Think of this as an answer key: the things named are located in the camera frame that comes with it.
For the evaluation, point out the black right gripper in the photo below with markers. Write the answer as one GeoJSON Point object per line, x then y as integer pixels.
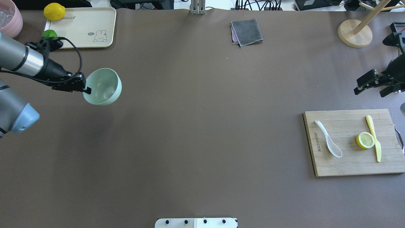
{"type": "Point", "coordinates": [397, 67]}

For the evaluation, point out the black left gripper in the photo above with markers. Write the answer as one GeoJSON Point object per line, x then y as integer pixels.
{"type": "Point", "coordinates": [52, 70]}

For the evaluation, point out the mint green bowl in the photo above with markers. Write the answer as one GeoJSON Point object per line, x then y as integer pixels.
{"type": "Point", "coordinates": [105, 87]}

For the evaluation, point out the white ceramic spoon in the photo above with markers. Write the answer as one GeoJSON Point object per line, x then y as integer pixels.
{"type": "Point", "coordinates": [332, 147]}

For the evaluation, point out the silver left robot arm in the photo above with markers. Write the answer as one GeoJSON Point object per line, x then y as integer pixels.
{"type": "Point", "coordinates": [31, 61]}

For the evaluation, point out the pink bowl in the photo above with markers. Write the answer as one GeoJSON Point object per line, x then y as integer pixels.
{"type": "Point", "coordinates": [11, 19]}

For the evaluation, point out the wooden stand with round base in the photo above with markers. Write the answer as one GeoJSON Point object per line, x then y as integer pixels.
{"type": "Point", "coordinates": [356, 33]}

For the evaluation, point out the wooden cutting board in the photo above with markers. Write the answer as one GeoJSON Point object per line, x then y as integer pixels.
{"type": "Point", "coordinates": [343, 127]}

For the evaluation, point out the yellow lemon slice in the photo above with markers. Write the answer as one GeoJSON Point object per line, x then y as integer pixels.
{"type": "Point", "coordinates": [365, 140]}

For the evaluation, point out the cream tray with cartoon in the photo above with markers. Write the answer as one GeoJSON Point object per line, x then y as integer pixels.
{"type": "Point", "coordinates": [86, 27]}

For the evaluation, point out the yellow plastic knife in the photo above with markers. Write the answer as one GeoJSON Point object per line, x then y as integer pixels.
{"type": "Point", "coordinates": [378, 148]}

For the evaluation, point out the green lime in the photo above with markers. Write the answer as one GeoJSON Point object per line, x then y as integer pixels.
{"type": "Point", "coordinates": [49, 34]}

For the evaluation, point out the whole yellow lemon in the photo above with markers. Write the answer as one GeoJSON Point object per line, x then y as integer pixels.
{"type": "Point", "coordinates": [54, 11]}

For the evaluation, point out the grey folded cloth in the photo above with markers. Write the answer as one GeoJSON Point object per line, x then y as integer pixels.
{"type": "Point", "coordinates": [245, 32]}

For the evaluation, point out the grey metal bracket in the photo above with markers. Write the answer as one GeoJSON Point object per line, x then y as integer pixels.
{"type": "Point", "coordinates": [197, 7]}

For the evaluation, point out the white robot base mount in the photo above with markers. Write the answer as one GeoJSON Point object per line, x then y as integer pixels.
{"type": "Point", "coordinates": [197, 223]}

